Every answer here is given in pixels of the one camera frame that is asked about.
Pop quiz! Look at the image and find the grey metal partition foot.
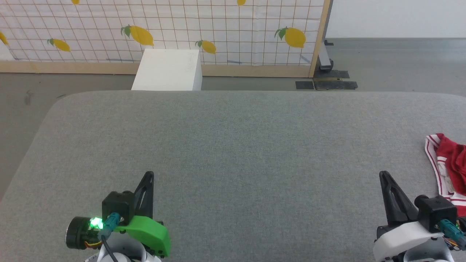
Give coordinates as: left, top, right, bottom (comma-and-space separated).
317, 39, 334, 71

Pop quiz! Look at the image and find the red white basketball jersey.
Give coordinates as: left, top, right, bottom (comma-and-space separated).
424, 133, 466, 217

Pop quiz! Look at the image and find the left black cable teal plug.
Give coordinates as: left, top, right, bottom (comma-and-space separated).
99, 213, 121, 262

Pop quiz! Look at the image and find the right black cable teal plug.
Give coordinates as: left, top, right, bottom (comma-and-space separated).
439, 219, 466, 250

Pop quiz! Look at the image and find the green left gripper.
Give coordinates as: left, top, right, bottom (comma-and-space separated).
114, 171, 171, 258

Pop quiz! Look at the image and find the white box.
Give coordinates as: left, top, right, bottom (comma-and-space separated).
131, 49, 203, 91

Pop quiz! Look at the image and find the large black floor patch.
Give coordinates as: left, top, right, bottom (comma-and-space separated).
313, 69, 359, 91

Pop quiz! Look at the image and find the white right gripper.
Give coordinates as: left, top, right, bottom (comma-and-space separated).
372, 171, 453, 262

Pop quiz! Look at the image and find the lemon print partition screen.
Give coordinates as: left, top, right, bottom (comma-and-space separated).
0, 0, 331, 78

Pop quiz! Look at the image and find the black cable teal plug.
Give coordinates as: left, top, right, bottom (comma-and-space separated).
439, 219, 466, 250
99, 213, 121, 262

